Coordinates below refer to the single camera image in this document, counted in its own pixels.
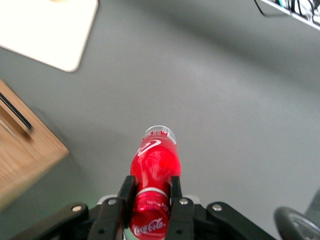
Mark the red coke bottle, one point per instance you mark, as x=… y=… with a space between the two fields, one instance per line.
x=156 y=165

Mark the cream plastic tray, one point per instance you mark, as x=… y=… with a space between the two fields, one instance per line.
x=42 y=27

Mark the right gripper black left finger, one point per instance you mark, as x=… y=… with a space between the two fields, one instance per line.
x=117 y=207

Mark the wooden drawer cabinet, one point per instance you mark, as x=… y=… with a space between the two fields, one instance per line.
x=27 y=155

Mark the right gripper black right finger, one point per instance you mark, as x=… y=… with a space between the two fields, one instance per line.
x=180 y=212

